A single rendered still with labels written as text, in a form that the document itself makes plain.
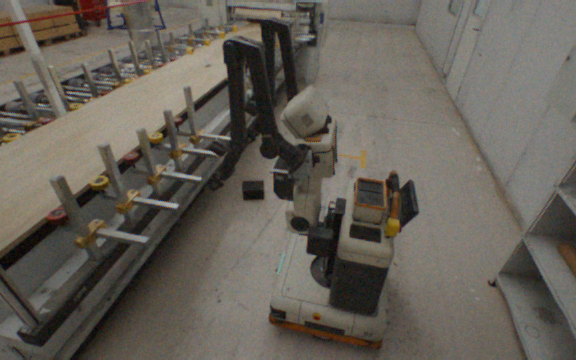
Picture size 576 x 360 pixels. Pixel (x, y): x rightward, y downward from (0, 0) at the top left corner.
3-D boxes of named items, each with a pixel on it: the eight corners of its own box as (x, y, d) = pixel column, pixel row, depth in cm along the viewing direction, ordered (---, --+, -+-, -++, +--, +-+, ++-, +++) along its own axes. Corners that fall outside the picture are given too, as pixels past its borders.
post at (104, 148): (137, 221, 164) (108, 141, 136) (133, 226, 161) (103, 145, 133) (131, 220, 165) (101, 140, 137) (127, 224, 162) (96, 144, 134)
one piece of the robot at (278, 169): (310, 172, 171) (313, 138, 159) (300, 204, 149) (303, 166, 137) (282, 168, 174) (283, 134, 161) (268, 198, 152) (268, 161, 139)
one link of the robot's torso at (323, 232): (334, 228, 183) (339, 196, 169) (328, 266, 161) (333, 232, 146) (290, 220, 187) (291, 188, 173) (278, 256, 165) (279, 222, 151)
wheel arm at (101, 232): (151, 243, 136) (149, 236, 134) (147, 249, 134) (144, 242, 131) (65, 225, 143) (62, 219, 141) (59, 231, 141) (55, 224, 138)
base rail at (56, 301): (302, 46, 523) (302, 39, 517) (42, 348, 118) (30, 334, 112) (297, 46, 525) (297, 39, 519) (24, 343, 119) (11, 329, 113)
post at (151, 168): (164, 199, 187) (145, 127, 159) (161, 203, 184) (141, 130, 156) (159, 198, 187) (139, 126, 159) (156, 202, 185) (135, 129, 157)
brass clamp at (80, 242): (109, 228, 143) (105, 220, 140) (87, 250, 132) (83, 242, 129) (97, 226, 144) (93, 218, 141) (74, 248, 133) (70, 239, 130)
